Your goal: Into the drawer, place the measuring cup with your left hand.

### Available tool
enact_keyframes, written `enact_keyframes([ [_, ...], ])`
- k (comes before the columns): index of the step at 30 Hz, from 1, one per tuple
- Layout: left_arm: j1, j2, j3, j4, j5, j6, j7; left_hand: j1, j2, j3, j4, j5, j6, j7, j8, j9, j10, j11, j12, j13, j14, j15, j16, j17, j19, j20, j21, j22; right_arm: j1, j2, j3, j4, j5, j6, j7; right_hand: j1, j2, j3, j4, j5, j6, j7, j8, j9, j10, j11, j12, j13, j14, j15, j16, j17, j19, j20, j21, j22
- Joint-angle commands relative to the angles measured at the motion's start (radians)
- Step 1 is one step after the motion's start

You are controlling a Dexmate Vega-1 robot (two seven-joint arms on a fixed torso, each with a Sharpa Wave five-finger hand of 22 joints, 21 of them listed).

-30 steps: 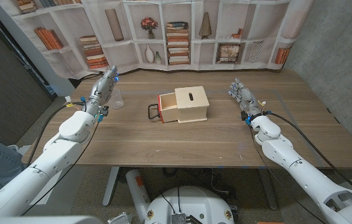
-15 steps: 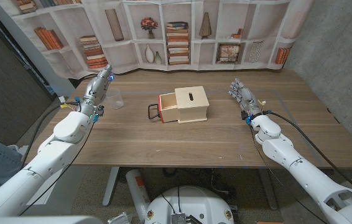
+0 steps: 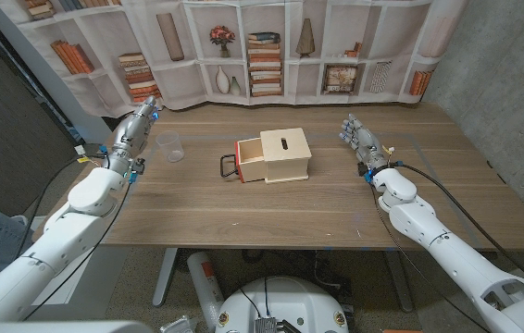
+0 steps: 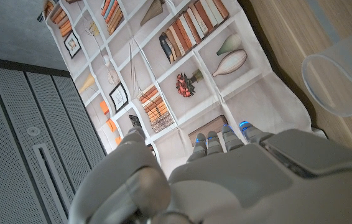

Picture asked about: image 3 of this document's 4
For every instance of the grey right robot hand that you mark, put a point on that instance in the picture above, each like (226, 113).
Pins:
(365, 141)

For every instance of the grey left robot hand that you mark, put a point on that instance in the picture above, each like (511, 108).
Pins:
(130, 134)

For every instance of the clear plastic measuring cup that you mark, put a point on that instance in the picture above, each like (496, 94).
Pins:
(170, 147)

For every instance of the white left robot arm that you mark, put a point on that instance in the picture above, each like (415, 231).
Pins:
(49, 245)

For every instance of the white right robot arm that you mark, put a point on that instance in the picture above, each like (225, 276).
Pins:
(456, 263)

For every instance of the wooden box with slot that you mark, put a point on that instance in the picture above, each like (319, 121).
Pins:
(286, 155)

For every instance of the printed bookshelf backdrop cloth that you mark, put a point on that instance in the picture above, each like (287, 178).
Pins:
(188, 78)

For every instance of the dark perforated panel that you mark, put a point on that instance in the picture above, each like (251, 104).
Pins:
(7, 139)

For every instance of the grey table leg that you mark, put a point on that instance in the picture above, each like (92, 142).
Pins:
(398, 282)
(165, 277)

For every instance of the white roll with orange label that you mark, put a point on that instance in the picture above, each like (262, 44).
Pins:
(204, 282)

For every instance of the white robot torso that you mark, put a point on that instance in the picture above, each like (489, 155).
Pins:
(285, 305)

